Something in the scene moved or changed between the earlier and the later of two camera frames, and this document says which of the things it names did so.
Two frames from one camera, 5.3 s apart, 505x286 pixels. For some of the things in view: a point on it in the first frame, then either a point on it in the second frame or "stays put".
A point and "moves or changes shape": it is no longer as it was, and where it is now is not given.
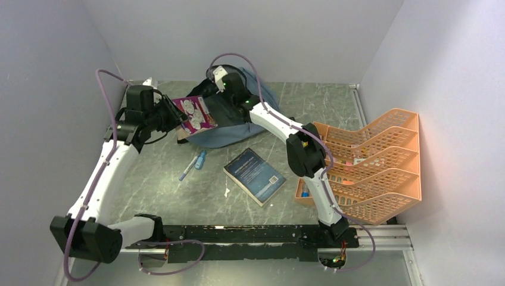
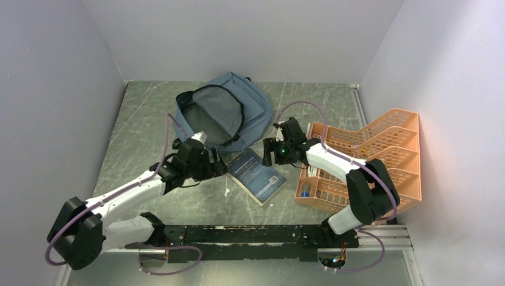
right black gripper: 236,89 to 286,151
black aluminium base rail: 255,243 stays put
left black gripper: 173,118 to 220,166
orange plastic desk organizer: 375,173 stays put
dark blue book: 258,179 stays put
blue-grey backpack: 234,123 moves or changes shape
